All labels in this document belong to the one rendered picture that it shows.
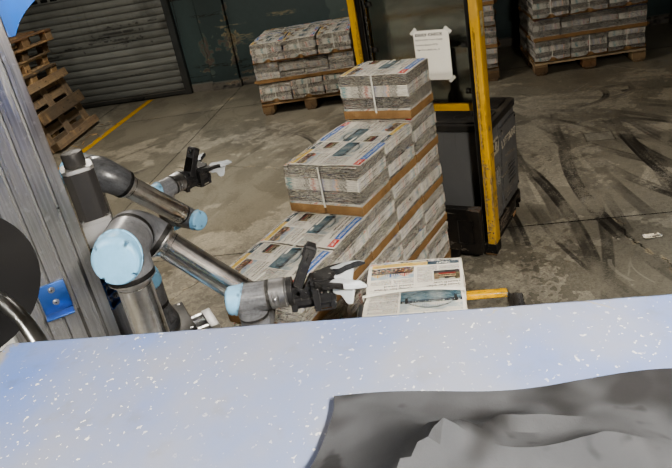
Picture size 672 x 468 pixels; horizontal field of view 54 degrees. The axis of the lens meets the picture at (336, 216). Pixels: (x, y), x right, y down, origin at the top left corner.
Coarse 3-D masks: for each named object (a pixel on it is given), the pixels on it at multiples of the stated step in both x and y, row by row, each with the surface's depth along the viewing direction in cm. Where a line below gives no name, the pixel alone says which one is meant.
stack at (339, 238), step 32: (416, 192) 329; (288, 224) 290; (320, 224) 284; (352, 224) 278; (384, 224) 301; (416, 224) 333; (256, 256) 267; (288, 256) 263; (320, 256) 258; (352, 256) 276; (384, 256) 302; (288, 320) 250
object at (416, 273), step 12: (384, 264) 202; (396, 264) 201; (408, 264) 200; (420, 264) 199; (432, 264) 198; (444, 264) 196; (456, 264) 195; (372, 276) 197; (384, 276) 196; (396, 276) 195; (408, 276) 194; (420, 276) 193; (432, 276) 192; (444, 276) 191; (456, 276) 190; (372, 288) 191; (384, 288) 190; (396, 288) 189
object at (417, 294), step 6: (402, 288) 189; (384, 294) 188; (390, 294) 187; (396, 294) 187; (402, 294) 186; (408, 294) 186; (414, 294) 185; (420, 294) 184; (426, 294) 184; (432, 294) 183; (438, 294) 183; (444, 294) 182; (450, 294) 182; (456, 294) 181; (462, 294) 181; (366, 300) 187; (372, 300) 186; (378, 300) 186; (384, 300) 185; (390, 300) 185; (396, 300) 184
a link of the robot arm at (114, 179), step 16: (96, 160) 208; (112, 176) 208; (128, 176) 212; (112, 192) 211; (128, 192) 213; (144, 192) 218; (160, 192) 225; (160, 208) 225; (176, 208) 229; (192, 208) 238; (176, 224) 241; (192, 224) 234
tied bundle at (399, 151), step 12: (336, 132) 321; (348, 132) 318; (360, 132) 315; (372, 132) 312; (384, 132) 308; (396, 132) 305; (408, 132) 315; (396, 144) 305; (408, 144) 317; (396, 156) 307; (408, 156) 317; (396, 168) 307
